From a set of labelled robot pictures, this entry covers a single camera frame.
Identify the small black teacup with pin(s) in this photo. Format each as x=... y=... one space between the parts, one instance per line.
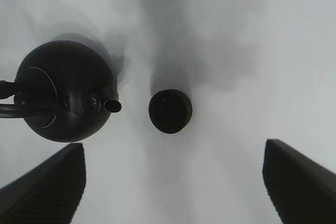
x=170 y=110

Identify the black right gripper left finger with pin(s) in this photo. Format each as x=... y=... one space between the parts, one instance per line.
x=49 y=193

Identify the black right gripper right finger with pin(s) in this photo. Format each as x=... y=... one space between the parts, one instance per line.
x=301 y=190

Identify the black cast iron teapot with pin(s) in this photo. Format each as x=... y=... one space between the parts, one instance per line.
x=64 y=91

